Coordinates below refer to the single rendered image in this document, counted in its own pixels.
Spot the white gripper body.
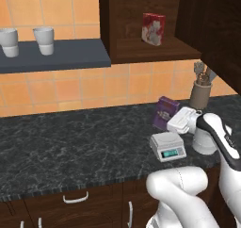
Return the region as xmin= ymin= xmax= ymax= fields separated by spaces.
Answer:
xmin=166 ymin=106 xmax=199 ymax=136

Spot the white digital scale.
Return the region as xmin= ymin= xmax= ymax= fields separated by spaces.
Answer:
xmin=149 ymin=131 xmax=188 ymax=163

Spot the red cereal box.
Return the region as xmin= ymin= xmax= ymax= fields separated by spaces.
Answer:
xmin=141 ymin=12 xmax=167 ymax=47

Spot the dark wood cabinet door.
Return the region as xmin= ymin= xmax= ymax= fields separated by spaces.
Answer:
xmin=174 ymin=0 xmax=241 ymax=95

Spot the purple box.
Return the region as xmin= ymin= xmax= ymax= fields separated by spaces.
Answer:
xmin=152 ymin=95 xmax=181 ymax=132

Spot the beige utensil pot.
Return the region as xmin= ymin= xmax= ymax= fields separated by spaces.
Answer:
xmin=188 ymin=80 xmax=214 ymax=110

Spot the wooden spoon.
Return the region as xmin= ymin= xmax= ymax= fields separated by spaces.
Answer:
xmin=202 ymin=66 xmax=213 ymax=84

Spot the grey metal utensil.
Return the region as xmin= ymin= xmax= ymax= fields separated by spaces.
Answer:
xmin=208 ymin=69 xmax=218 ymax=84

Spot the grey slotted spatula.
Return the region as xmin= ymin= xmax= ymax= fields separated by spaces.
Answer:
xmin=193 ymin=60 xmax=205 ymax=82

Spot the dark wood cupboard door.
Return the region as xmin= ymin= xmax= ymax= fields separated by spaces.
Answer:
xmin=121 ymin=177 xmax=159 ymax=228

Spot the dark wood drawer front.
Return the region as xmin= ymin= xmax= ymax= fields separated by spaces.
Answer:
xmin=24 ymin=182 xmax=124 ymax=228

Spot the white cup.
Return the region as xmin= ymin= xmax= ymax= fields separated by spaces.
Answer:
xmin=32 ymin=26 xmax=56 ymax=57
xmin=0 ymin=27 xmax=20 ymax=58

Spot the dark wood wall cabinet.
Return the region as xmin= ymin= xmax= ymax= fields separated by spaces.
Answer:
xmin=98 ymin=0 xmax=202 ymax=65

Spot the dark blue wall shelf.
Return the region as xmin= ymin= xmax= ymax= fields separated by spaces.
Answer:
xmin=0 ymin=38 xmax=113 ymax=74

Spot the white drawer handle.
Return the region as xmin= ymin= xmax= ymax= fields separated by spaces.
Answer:
xmin=62 ymin=190 xmax=90 ymax=204

